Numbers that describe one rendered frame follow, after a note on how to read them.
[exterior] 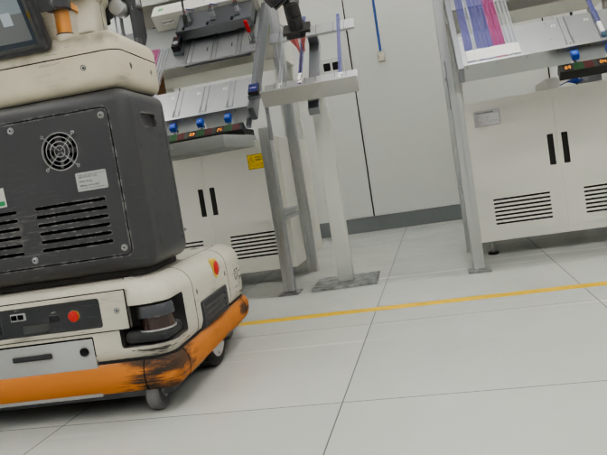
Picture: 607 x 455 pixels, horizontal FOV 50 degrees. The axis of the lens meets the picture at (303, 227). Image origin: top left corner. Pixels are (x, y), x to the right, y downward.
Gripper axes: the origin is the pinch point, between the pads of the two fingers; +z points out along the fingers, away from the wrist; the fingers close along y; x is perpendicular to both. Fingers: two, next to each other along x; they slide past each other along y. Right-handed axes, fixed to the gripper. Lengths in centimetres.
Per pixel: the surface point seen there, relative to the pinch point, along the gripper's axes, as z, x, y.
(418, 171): 161, -107, -38
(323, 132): 24.5, 20.7, -3.8
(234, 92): 8.6, 7.8, 28.4
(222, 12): -1, -41, 36
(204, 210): 58, 18, 56
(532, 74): 121, -137, -115
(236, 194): 54, 15, 40
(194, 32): 2, -34, 49
